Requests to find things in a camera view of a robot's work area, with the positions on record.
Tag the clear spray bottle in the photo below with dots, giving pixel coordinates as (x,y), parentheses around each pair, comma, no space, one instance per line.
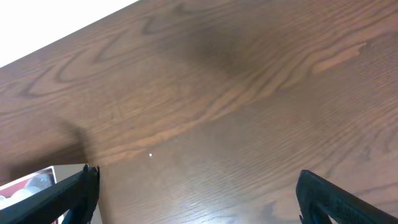
(41,181)

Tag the white lotion tube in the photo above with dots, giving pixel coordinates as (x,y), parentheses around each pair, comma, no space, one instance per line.
(18,196)

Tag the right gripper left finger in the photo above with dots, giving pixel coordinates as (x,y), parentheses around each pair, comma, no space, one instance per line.
(77,196)

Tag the white box with pink interior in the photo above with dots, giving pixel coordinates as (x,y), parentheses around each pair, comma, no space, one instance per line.
(58,173)

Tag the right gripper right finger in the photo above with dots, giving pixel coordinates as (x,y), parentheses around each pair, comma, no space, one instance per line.
(320,201)

